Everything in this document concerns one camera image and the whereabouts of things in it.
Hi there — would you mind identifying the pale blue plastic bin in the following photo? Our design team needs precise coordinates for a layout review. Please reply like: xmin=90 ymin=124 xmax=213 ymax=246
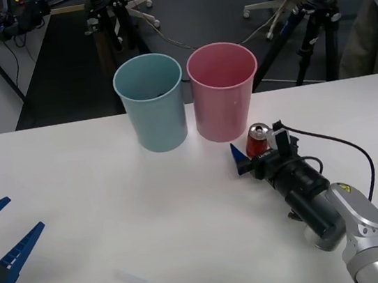
xmin=109 ymin=49 xmax=193 ymax=158

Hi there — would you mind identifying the red drink can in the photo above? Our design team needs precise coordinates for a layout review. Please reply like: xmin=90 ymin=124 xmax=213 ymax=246
xmin=242 ymin=121 xmax=273 ymax=158

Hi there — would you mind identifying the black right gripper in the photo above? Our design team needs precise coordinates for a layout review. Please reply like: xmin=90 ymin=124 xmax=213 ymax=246
xmin=229 ymin=132 xmax=308 ymax=187

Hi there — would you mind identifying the pink plastic bin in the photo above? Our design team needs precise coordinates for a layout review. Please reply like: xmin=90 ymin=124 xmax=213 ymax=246
xmin=183 ymin=37 xmax=268 ymax=146

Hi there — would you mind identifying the white chair base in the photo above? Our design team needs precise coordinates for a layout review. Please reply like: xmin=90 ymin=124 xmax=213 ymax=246
xmin=125 ymin=0 xmax=162 ymax=33

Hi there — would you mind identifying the beige floor cable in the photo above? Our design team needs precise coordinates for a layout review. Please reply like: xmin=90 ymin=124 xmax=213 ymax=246
xmin=126 ymin=0 xmax=333 ymax=61

